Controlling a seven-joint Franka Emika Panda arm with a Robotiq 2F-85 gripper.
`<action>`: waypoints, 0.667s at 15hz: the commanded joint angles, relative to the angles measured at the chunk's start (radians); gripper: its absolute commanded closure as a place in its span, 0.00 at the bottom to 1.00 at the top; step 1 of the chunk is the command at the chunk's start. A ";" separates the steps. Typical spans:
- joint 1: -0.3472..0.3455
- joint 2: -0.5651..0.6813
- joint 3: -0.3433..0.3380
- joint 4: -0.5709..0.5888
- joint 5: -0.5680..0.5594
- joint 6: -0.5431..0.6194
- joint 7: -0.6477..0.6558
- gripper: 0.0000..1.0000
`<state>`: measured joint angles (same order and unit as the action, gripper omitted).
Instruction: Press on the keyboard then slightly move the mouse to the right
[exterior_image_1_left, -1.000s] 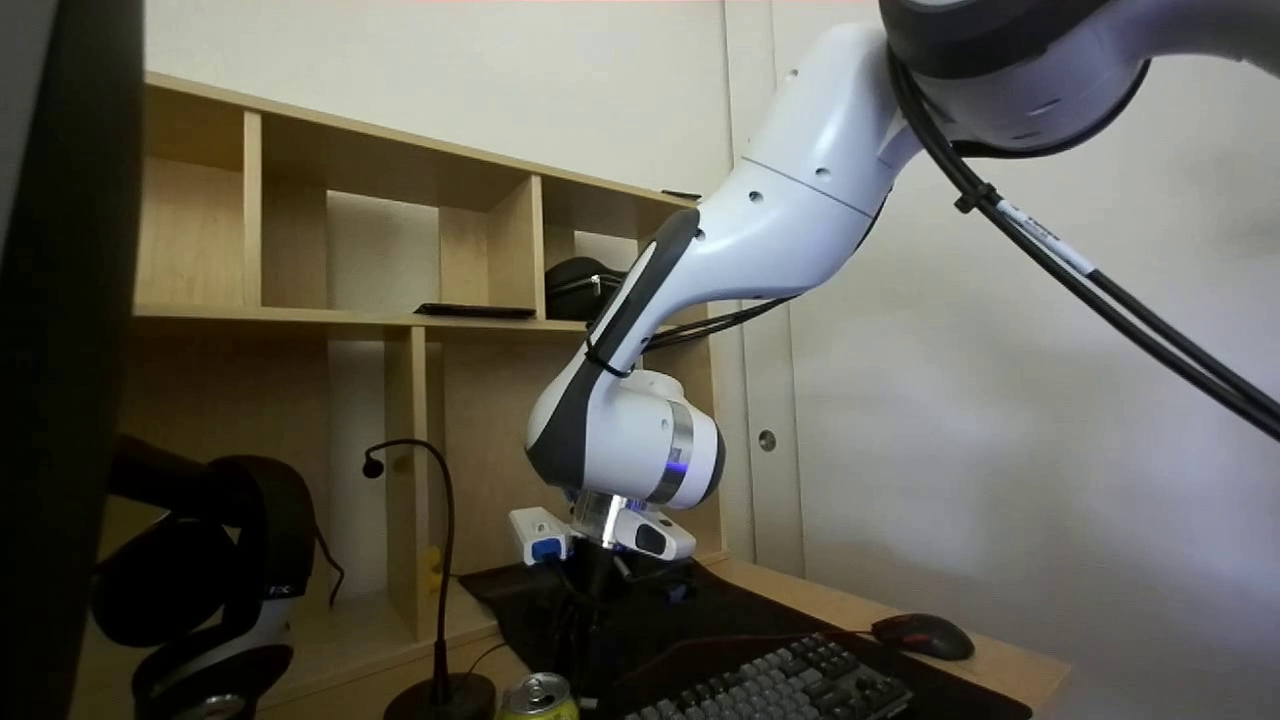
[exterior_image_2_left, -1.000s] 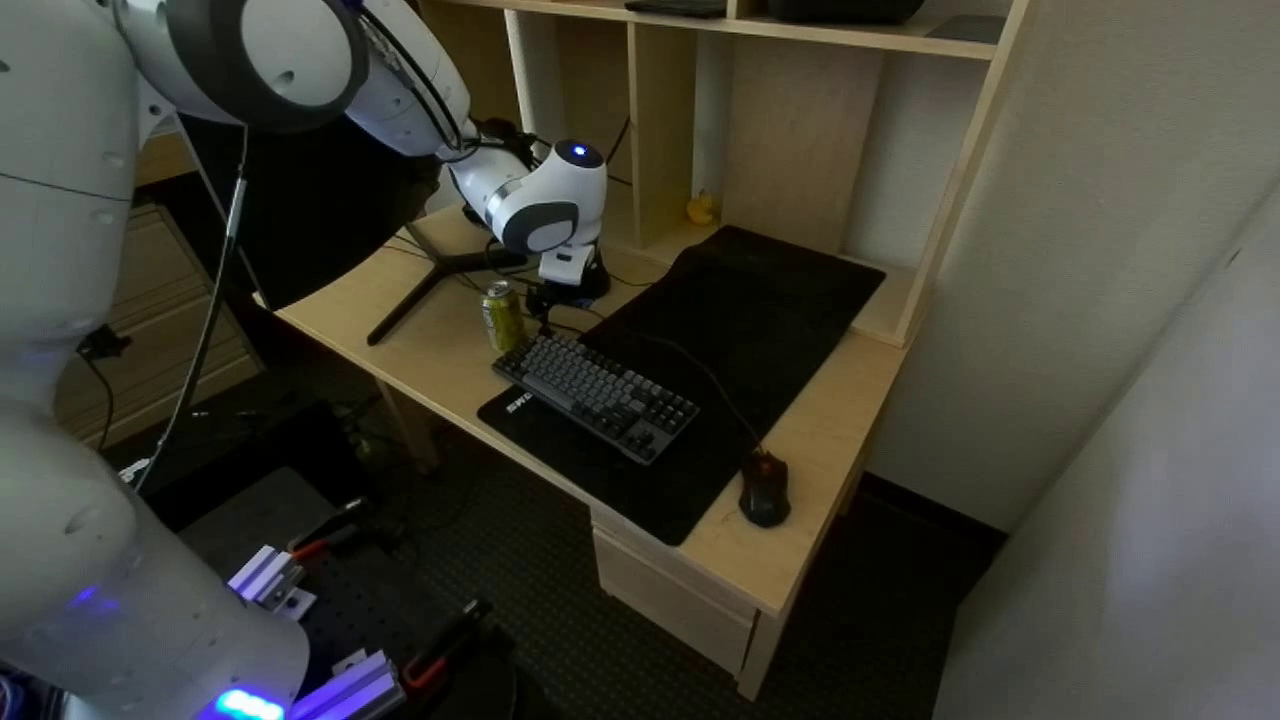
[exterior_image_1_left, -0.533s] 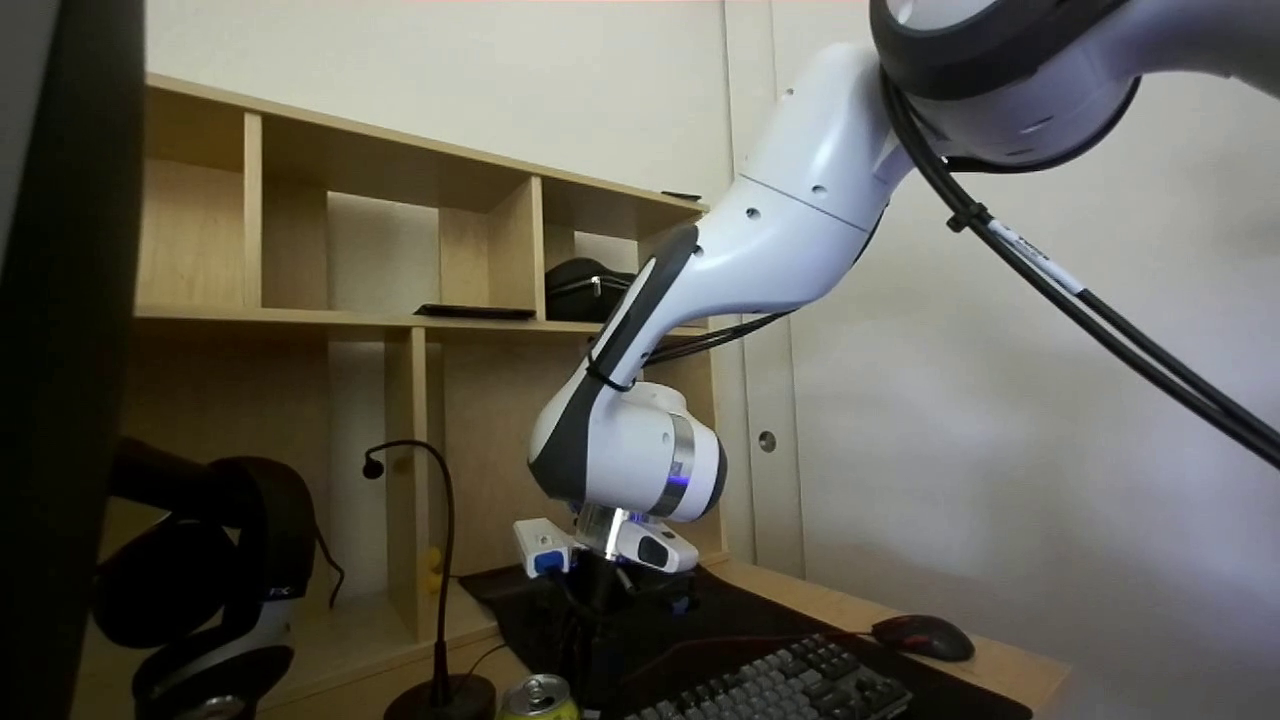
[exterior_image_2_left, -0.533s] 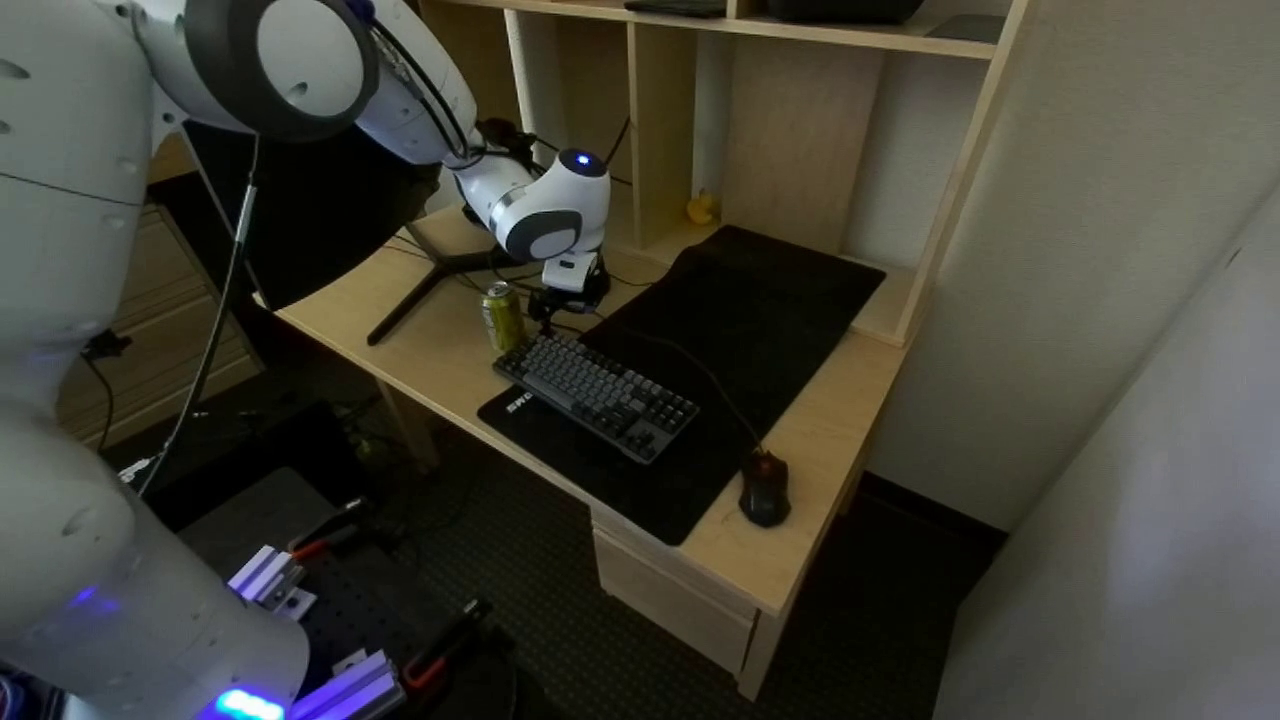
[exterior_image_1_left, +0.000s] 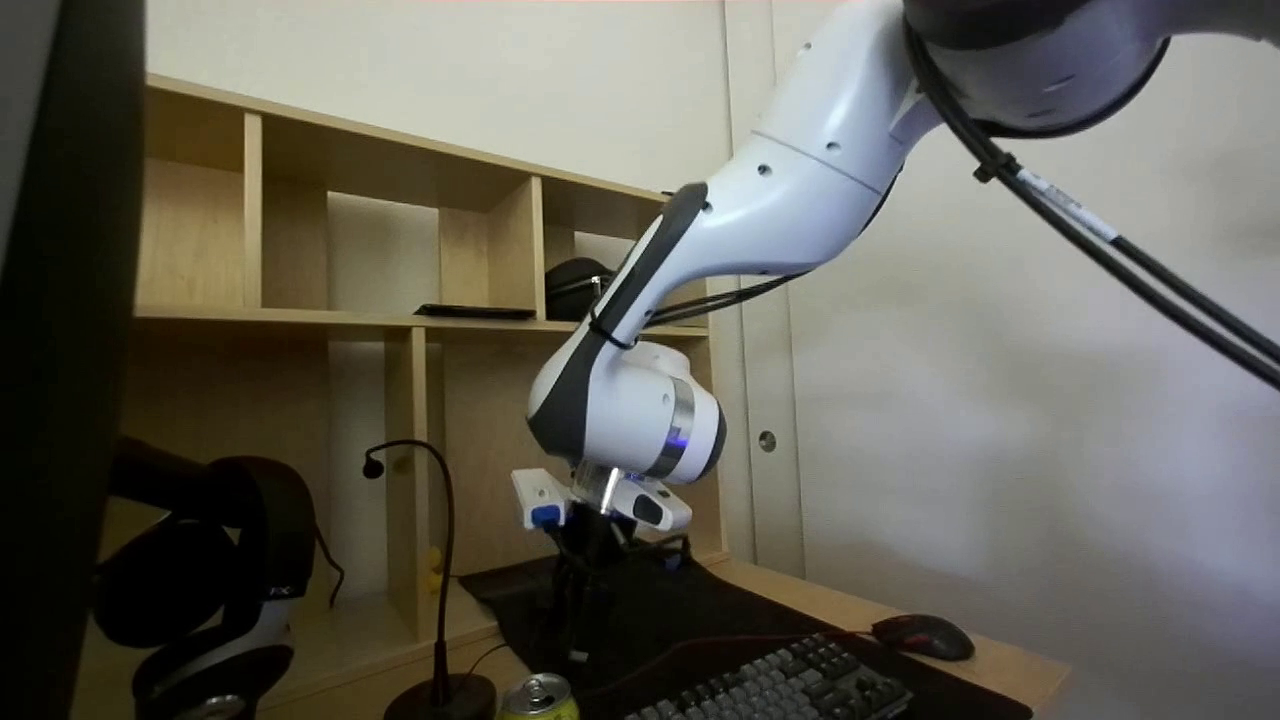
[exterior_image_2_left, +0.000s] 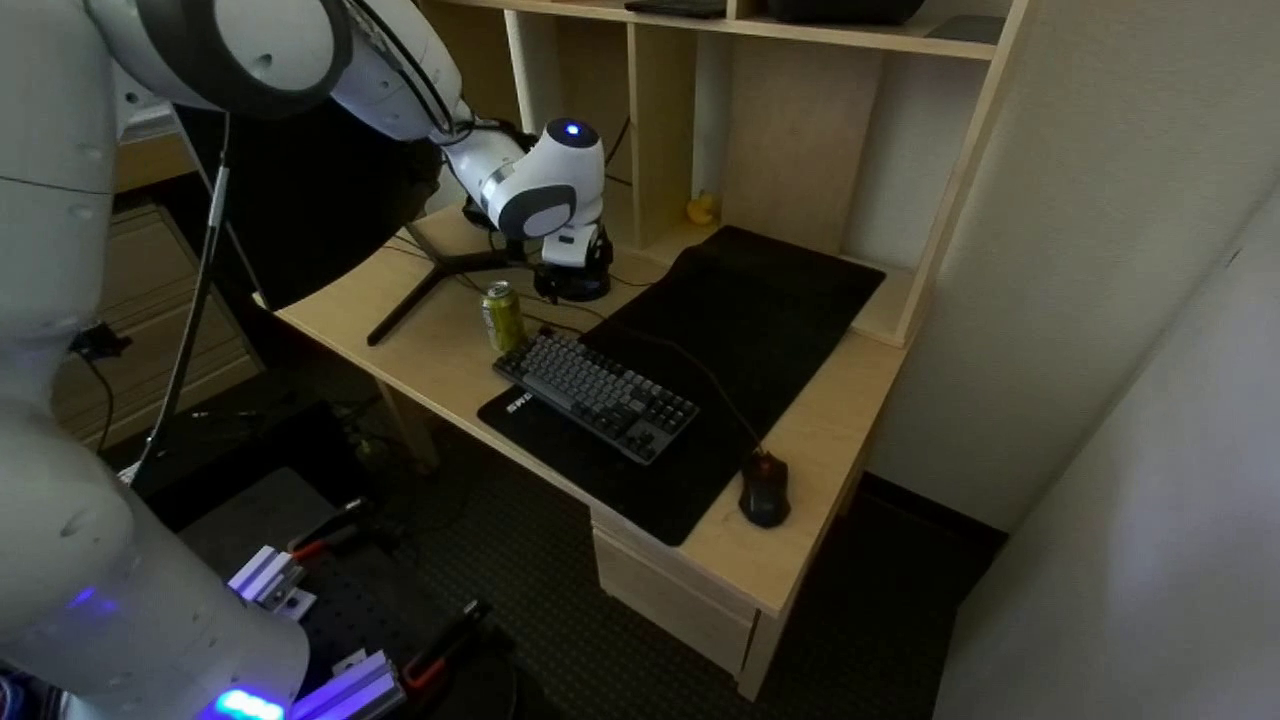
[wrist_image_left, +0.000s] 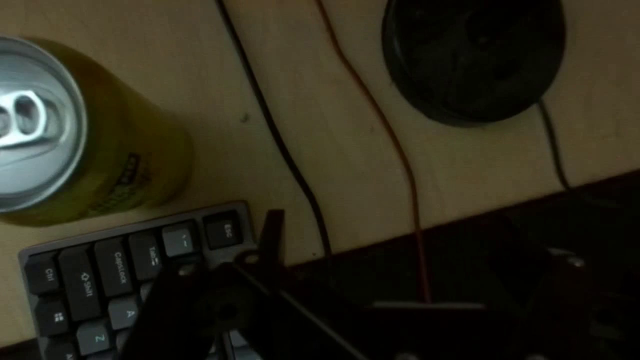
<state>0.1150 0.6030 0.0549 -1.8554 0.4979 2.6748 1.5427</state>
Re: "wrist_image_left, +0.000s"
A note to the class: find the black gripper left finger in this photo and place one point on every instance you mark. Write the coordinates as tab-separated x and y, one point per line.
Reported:
186	313

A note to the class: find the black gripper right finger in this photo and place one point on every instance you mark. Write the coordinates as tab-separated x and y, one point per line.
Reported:
572	300

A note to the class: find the grey mechanical keyboard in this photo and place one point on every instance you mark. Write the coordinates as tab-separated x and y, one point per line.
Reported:
93	280

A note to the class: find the black desk mat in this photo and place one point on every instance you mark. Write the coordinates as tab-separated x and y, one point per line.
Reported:
467	253

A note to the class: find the black gooseneck microphone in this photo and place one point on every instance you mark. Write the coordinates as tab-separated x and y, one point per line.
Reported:
472	53

